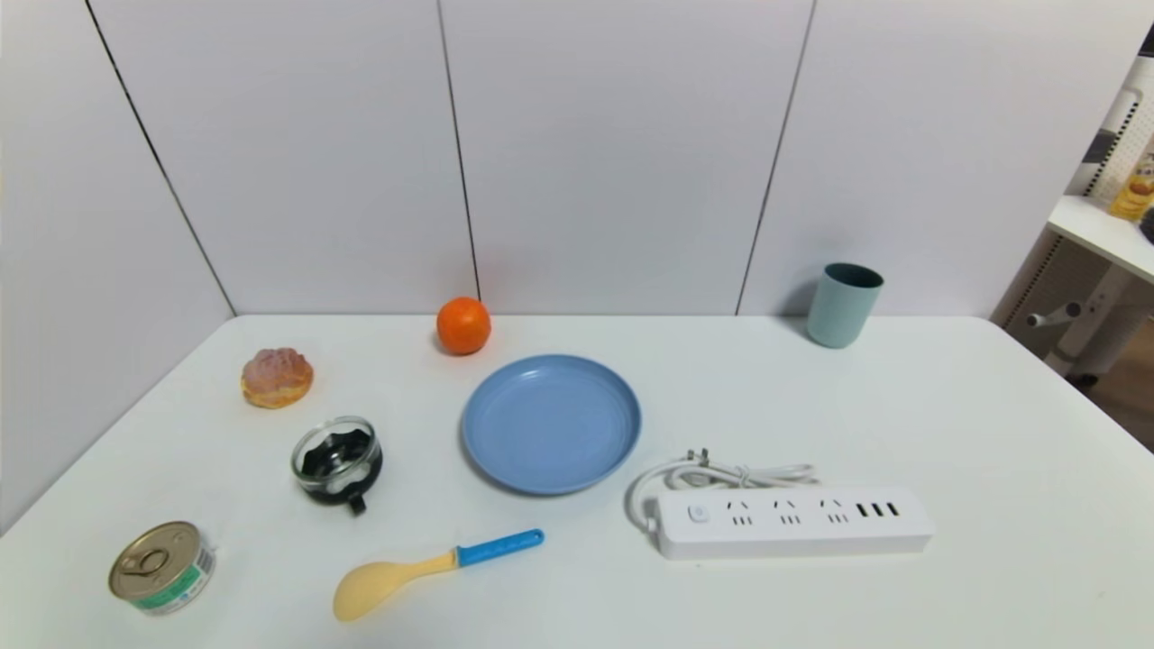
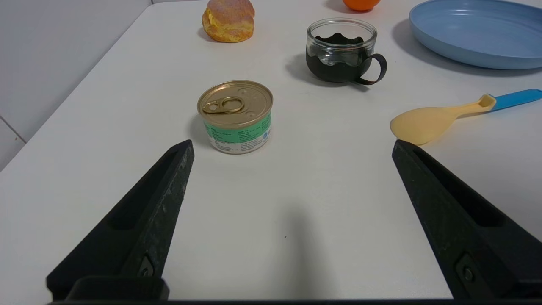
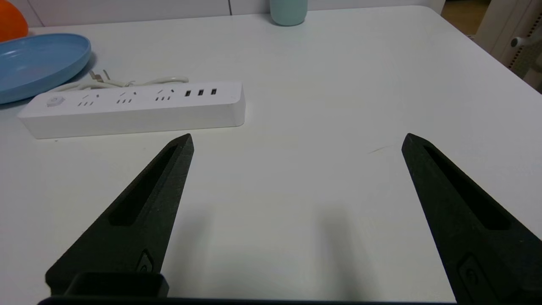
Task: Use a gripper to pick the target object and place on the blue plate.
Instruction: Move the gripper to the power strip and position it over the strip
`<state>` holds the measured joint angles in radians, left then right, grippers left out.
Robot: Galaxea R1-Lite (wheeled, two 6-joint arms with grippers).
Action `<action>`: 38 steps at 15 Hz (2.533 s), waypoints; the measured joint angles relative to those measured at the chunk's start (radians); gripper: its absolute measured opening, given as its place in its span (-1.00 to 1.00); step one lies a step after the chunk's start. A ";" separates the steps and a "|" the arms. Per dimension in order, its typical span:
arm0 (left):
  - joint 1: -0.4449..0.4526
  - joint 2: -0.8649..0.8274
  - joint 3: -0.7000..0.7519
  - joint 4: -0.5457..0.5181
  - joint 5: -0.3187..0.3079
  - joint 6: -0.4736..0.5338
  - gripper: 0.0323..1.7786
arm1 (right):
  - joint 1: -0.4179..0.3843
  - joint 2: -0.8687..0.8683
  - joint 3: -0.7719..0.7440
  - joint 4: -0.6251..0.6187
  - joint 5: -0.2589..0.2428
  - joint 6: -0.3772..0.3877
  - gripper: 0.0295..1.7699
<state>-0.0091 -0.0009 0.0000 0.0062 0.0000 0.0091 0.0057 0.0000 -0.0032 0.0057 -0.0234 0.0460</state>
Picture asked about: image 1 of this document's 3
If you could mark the blue round plate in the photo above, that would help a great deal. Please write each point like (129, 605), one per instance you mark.
(550, 424)

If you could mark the orange fruit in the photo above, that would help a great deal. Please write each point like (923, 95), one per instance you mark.
(463, 325)

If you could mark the teal plastic cup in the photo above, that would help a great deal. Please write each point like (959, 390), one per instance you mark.
(842, 306)

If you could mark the glass cup with black base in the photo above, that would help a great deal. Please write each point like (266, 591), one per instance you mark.
(336, 461)

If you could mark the pink glazed cream puff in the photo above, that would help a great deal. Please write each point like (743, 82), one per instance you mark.
(276, 377)

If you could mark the tin can with green label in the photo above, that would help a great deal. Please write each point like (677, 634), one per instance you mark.
(162, 566)

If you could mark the white desk top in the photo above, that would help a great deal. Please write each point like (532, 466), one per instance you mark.
(1095, 227)

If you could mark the white desk leg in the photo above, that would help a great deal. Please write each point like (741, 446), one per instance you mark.
(1104, 315)

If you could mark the yellow snack package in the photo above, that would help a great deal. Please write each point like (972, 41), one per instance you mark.
(1134, 187)

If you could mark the white pegboard panel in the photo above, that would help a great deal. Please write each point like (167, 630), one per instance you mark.
(1131, 117)

